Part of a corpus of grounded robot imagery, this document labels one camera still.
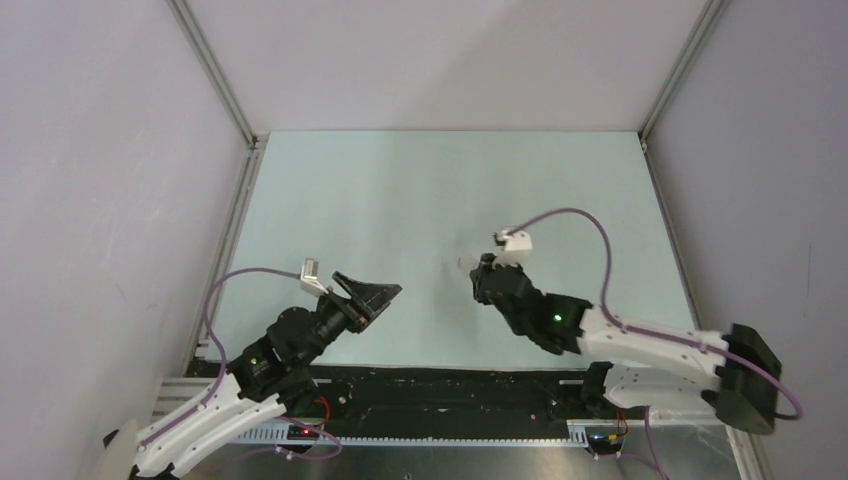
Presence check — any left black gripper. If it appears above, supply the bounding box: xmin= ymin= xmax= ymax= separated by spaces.
xmin=297 ymin=271 xmax=401 ymax=366

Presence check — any white remote control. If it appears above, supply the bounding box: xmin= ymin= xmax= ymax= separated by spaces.
xmin=457 ymin=253 xmax=480 ymax=274

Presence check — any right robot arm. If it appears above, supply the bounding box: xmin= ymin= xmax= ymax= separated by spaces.
xmin=469 ymin=253 xmax=783 ymax=435

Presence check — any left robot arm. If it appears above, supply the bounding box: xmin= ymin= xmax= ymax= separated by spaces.
xmin=95 ymin=259 xmax=402 ymax=479

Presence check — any right controller board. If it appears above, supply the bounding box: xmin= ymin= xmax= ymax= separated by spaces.
xmin=587 ymin=434 xmax=625 ymax=457

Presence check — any controller board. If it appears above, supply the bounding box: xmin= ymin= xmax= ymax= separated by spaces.
xmin=587 ymin=434 xmax=625 ymax=457
xmin=285 ymin=424 xmax=322 ymax=443

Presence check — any left controller board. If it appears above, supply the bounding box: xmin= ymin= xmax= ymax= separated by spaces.
xmin=285 ymin=424 xmax=322 ymax=443

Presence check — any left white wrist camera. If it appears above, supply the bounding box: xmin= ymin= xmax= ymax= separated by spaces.
xmin=298 ymin=258 xmax=328 ymax=298

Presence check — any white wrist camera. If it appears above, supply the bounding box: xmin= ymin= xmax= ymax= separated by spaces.
xmin=493 ymin=228 xmax=533 ymax=266
xmin=298 ymin=258 xmax=328 ymax=298

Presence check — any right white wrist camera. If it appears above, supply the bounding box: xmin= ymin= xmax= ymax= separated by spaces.
xmin=493 ymin=228 xmax=533 ymax=266

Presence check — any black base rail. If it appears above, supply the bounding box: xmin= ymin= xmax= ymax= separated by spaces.
xmin=292 ymin=365 xmax=644 ymax=439

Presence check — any grey slotted cable duct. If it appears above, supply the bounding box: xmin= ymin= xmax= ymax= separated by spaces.
xmin=232 ymin=423 xmax=589 ymax=448

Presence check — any left aluminium frame profile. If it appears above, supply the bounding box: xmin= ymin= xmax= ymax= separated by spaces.
xmin=133 ymin=1 xmax=259 ymax=421

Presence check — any aluminium frame profile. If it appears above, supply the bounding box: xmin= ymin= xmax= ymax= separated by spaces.
xmin=133 ymin=1 xmax=259 ymax=421
xmin=638 ymin=0 xmax=770 ymax=480

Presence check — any right aluminium frame profile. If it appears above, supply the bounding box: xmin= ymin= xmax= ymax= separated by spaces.
xmin=638 ymin=0 xmax=770 ymax=480

